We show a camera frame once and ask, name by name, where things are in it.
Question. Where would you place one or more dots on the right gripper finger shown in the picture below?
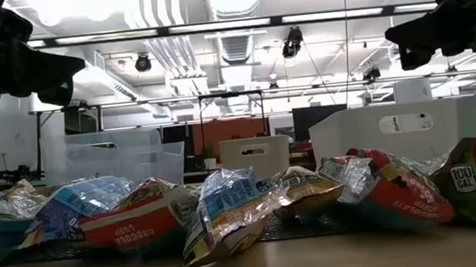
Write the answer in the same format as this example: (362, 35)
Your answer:
(424, 25)
(431, 43)

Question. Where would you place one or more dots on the green orange wrapper granola bar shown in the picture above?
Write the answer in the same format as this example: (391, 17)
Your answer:
(309, 188)

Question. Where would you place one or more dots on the small plant white pot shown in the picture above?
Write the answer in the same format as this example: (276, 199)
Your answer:
(210, 162)

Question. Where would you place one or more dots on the black background robot arm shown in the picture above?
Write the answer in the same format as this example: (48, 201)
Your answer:
(14, 173)

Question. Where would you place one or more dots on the silver ceiling air duct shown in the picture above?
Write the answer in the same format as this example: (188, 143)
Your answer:
(234, 2)

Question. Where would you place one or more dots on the grey plastic bin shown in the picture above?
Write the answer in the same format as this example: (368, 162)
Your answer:
(275, 158)

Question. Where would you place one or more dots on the dark woven table mat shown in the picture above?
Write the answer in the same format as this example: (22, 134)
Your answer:
(304, 228)

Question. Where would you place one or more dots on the silver red wrapper granola bar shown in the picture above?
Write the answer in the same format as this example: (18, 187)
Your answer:
(3, 244)

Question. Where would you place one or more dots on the white ceiling pipes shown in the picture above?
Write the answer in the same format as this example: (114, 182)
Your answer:
(169, 8)

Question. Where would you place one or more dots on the clear plastic bin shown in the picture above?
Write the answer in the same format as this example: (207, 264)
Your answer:
(135, 161)

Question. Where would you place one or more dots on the black background rig frame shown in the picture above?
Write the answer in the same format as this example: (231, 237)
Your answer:
(230, 94)

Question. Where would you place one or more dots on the black hanging spotlight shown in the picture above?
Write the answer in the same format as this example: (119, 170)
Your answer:
(292, 42)
(371, 74)
(143, 63)

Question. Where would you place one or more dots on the orange partition panel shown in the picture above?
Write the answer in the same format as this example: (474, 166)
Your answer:
(229, 132)

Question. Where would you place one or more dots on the black monitor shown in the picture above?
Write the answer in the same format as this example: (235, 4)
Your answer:
(320, 121)

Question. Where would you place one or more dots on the white plastic bin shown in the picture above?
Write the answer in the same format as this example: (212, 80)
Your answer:
(352, 135)

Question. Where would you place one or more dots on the white box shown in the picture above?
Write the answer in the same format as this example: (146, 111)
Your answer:
(412, 90)

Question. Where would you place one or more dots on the blue wrapper granola bar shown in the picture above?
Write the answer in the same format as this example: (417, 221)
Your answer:
(86, 196)
(228, 209)

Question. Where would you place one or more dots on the red green wrapper granola bar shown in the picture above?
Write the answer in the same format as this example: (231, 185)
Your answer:
(402, 196)
(142, 226)

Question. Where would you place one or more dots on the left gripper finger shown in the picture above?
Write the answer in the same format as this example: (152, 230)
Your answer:
(47, 62)
(44, 81)

